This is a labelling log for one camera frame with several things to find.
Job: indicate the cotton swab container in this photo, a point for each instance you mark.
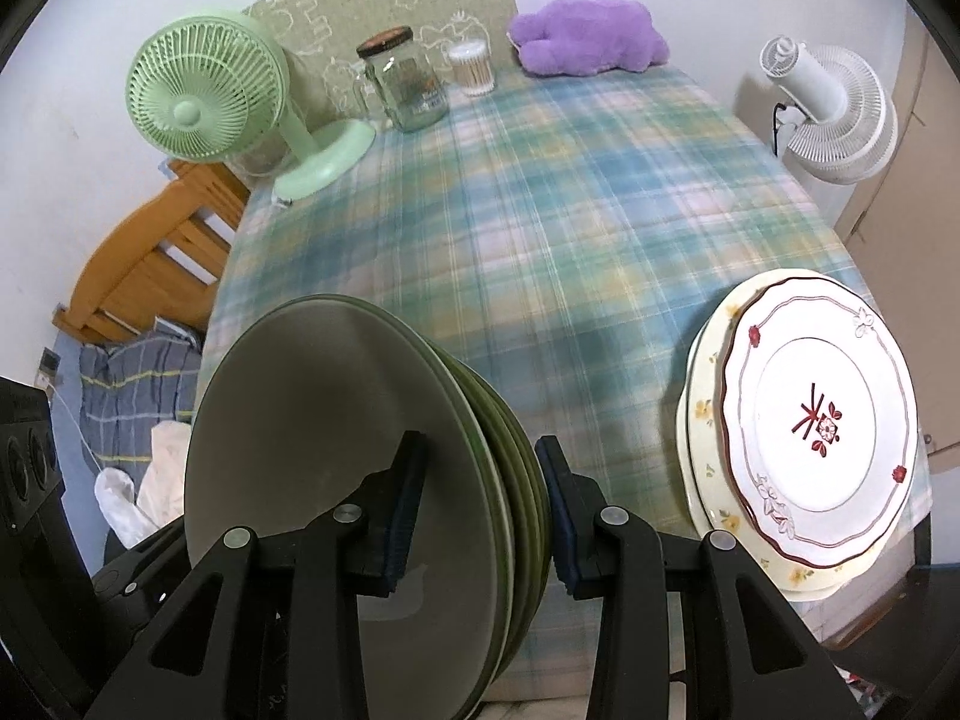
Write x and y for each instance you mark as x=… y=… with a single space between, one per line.
x=472 y=71

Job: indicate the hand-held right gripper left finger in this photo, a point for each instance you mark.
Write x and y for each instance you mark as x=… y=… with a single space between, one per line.
x=397 y=517

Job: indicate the white pink cloth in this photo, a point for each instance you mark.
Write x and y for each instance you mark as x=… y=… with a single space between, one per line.
x=161 y=465

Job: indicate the white plate with red pattern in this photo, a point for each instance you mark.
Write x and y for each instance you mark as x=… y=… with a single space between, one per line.
x=817 y=480

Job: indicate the grey floral ceramic bowl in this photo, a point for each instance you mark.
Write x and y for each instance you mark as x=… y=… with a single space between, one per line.
x=487 y=412
x=514 y=427
x=300 y=405

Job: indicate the beige door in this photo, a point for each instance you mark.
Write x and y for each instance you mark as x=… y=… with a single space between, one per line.
x=900 y=240

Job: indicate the green desk fan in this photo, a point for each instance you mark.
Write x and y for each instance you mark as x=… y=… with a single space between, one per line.
x=195 y=90

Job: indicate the wall outlet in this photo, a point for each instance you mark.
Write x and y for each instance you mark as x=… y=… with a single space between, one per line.
x=49 y=365

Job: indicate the blue grey plaid cloth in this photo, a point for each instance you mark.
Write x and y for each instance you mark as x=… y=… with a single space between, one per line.
x=127 y=390

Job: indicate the glass jar with dark lid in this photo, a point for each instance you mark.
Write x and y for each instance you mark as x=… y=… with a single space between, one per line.
x=409 y=90

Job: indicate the plaid tablecloth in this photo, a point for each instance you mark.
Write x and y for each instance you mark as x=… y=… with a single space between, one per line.
x=562 y=240

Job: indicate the white fan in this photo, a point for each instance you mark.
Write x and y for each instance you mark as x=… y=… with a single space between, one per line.
x=847 y=120

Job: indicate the purple plush toy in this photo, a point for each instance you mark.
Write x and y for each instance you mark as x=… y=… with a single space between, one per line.
x=585 y=34

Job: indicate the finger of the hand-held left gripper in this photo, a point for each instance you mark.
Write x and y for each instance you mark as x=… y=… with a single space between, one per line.
x=139 y=577

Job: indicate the scalloped yellow floral plate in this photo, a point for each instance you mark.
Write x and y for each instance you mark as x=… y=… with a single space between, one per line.
x=806 y=585

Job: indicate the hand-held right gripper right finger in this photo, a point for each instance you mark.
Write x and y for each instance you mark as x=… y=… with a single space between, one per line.
x=561 y=517

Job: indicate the round yellow floral plate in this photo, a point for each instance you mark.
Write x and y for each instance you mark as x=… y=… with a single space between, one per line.
x=709 y=390

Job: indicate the wooden chair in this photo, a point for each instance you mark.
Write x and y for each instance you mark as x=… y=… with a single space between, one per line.
x=127 y=270

